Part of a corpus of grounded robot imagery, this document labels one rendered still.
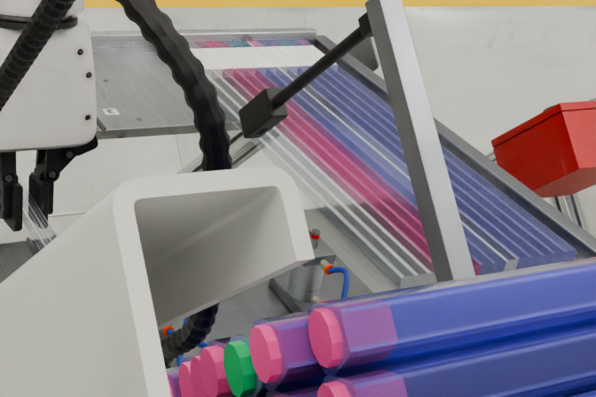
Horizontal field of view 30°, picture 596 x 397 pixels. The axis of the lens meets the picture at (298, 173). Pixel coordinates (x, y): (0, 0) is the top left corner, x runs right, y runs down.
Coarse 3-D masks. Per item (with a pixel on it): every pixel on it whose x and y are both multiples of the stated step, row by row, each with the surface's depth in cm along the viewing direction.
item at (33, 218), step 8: (24, 184) 93; (24, 192) 92; (24, 200) 91; (32, 200) 91; (24, 208) 90; (32, 208) 90; (24, 216) 90; (32, 216) 89; (40, 216) 89; (32, 224) 88; (40, 224) 88; (48, 224) 88; (32, 232) 88; (40, 232) 87; (48, 232) 87; (40, 240) 86; (48, 240) 86; (40, 248) 87
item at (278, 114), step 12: (264, 96) 76; (252, 108) 77; (264, 108) 76; (276, 108) 76; (240, 120) 79; (252, 120) 78; (264, 120) 76; (276, 120) 76; (252, 132) 78; (264, 132) 78
